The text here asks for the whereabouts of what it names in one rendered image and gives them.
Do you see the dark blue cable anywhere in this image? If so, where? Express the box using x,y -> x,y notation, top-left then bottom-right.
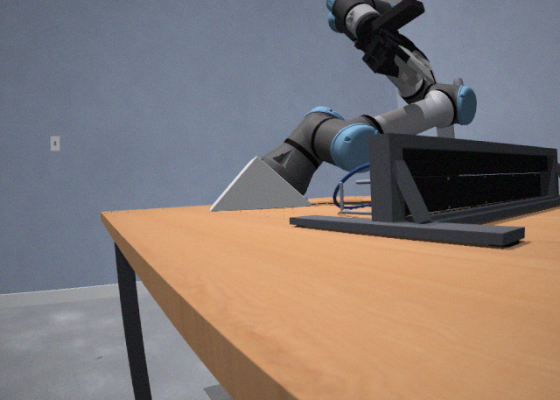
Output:
333,163 -> 371,209

